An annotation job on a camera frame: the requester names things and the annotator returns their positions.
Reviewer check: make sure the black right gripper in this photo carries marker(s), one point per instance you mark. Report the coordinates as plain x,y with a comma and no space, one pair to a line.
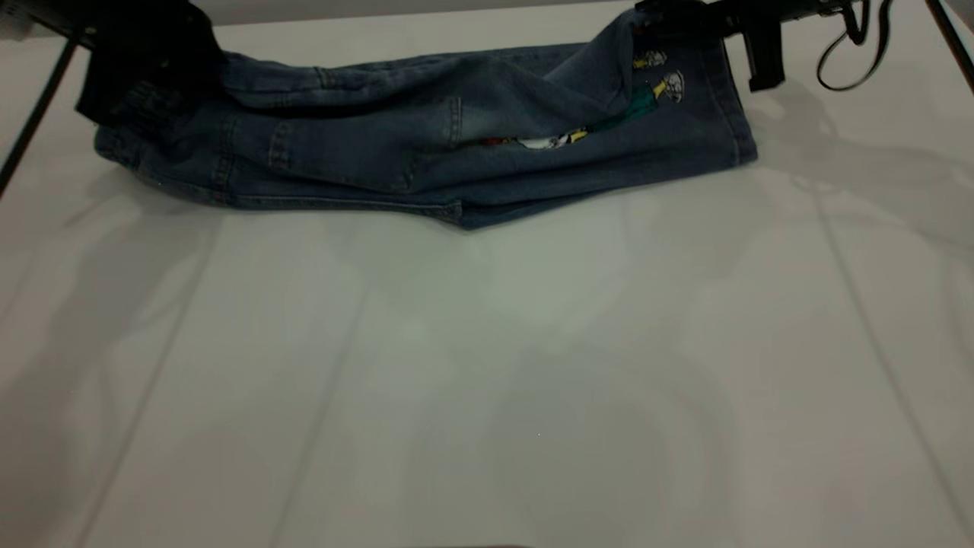
768,9

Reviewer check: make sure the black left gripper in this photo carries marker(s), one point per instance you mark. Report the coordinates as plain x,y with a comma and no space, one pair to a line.
152,53

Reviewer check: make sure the blue denim jeans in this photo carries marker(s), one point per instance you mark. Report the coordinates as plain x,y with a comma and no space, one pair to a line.
342,144

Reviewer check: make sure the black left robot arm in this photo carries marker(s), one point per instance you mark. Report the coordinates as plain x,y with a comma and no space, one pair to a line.
68,15

